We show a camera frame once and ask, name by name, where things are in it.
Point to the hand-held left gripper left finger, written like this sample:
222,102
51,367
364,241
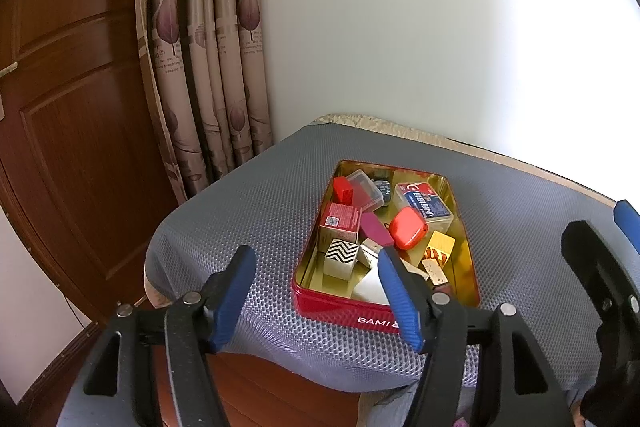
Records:
232,292

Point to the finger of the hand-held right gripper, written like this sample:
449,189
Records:
627,219
595,257

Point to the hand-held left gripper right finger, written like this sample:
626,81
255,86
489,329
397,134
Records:
400,297

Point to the white charger plug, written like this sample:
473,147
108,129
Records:
372,289

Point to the dark red block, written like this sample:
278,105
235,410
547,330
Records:
442,289

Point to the speckled gold block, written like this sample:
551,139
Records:
434,269

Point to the tall gold block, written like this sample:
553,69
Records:
369,252

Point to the red tin box gold inside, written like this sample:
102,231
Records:
340,309

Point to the yellow red striped block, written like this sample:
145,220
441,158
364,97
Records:
440,247

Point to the orange tape measure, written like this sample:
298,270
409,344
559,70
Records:
407,229

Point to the black white zigzag block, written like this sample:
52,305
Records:
341,257

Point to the pink block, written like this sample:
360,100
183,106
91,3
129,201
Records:
375,229

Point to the clear box blue red label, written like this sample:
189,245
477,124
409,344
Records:
425,202

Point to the red cardboard box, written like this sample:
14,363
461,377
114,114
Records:
340,217

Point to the blue toy car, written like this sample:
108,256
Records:
384,189

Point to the clear box red contents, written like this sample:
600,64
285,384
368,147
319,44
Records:
367,192

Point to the grey mesh mat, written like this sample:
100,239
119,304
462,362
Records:
260,187

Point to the person's grey trouser leg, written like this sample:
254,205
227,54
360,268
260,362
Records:
385,412

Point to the brown wooden door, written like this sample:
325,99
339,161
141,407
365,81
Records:
75,132

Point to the beige leaf-print curtain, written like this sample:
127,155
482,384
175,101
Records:
200,57

